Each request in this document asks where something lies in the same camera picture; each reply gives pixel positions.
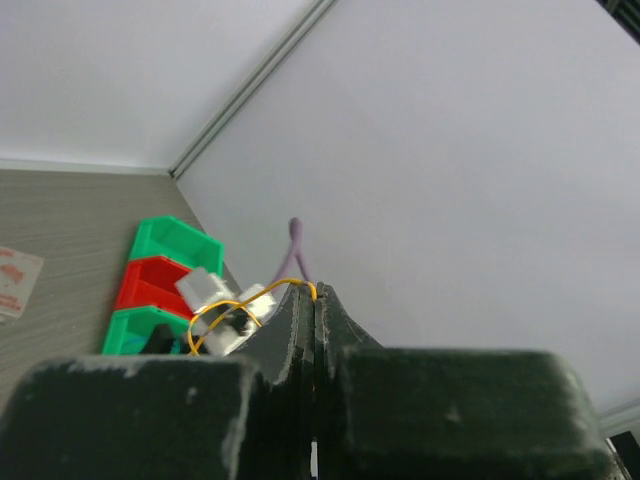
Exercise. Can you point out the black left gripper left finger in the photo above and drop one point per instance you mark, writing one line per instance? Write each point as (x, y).
(243, 416)

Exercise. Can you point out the near green plastic bin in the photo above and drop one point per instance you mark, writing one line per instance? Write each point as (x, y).
(130, 329)

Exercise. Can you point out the far green plastic bin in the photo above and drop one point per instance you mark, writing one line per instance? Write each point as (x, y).
(172, 238)

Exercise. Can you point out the red plastic bin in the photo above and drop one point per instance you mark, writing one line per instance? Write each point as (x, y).
(152, 281)

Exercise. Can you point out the green plastic bin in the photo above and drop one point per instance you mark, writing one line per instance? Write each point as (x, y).
(172, 238)
(130, 329)

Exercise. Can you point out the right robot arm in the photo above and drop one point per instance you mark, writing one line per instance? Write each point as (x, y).
(163, 340)

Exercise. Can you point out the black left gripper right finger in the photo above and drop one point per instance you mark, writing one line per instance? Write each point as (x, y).
(432, 413)

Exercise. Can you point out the aluminium frame post right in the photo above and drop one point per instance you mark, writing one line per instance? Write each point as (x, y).
(249, 87)

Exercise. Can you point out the grey card box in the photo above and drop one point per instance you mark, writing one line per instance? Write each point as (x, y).
(19, 273)

